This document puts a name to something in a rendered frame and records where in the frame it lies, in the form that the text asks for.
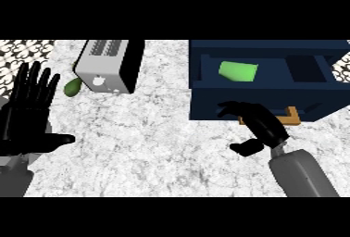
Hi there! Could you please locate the green cup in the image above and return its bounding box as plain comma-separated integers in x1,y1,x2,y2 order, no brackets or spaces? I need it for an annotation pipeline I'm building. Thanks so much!
217,60,260,82

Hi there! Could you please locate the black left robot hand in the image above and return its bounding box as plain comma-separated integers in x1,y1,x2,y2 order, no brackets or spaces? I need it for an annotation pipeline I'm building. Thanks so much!
0,60,77,157

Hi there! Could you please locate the green avocado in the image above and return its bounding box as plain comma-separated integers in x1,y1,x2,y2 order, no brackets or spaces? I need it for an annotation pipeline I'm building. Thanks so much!
64,77,85,98

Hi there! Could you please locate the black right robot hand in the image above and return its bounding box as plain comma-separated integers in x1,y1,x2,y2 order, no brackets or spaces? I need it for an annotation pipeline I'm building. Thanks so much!
216,101,291,157

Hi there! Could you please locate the dark blue drawer front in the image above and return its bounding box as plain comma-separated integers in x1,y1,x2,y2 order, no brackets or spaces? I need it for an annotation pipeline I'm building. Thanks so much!
189,81,350,122

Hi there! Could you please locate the wooden drawer handle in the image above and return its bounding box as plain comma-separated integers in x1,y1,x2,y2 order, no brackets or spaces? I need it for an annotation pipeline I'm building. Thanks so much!
238,106,303,126

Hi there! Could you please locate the silver and black toaster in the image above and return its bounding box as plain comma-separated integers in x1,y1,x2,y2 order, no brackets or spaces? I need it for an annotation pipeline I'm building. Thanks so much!
73,40,147,94

